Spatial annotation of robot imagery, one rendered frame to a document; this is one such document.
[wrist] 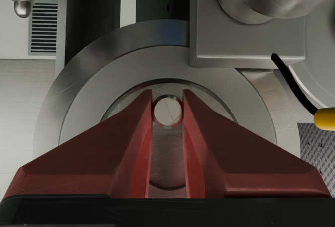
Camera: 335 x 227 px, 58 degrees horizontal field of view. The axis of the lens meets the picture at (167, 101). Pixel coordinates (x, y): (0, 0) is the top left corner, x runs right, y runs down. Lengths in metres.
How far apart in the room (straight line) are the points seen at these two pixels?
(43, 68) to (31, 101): 0.06
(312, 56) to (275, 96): 0.03
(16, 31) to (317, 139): 3.01
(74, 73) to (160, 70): 0.05
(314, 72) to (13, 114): 0.46
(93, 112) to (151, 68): 0.04
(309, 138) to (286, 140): 0.22
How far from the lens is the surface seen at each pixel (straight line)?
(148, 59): 0.16
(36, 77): 0.53
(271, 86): 0.18
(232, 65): 0.15
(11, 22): 3.25
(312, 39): 0.20
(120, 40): 0.17
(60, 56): 0.18
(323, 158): 0.38
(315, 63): 0.19
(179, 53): 0.16
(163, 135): 0.15
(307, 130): 0.41
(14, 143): 0.54
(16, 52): 3.17
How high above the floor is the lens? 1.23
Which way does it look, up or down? 3 degrees down
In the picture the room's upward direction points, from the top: 179 degrees counter-clockwise
